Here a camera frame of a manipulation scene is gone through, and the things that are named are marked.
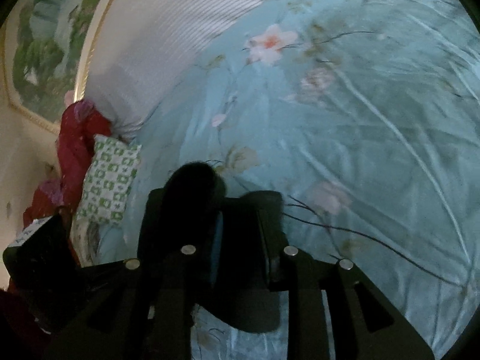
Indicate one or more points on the gold framed landscape painting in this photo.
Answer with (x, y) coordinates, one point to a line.
(41, 56)

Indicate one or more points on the light blue floral blanket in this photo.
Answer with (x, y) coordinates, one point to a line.
(356, 120)

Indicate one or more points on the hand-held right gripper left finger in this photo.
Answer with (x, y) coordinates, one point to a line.
(216, 247)

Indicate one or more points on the green checked pillow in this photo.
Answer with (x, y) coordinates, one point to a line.
(108, 183)

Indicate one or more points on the red patterned cloth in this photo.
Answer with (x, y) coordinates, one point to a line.
(75, 146)

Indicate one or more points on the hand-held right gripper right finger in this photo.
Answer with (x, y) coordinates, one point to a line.
(270, 258)

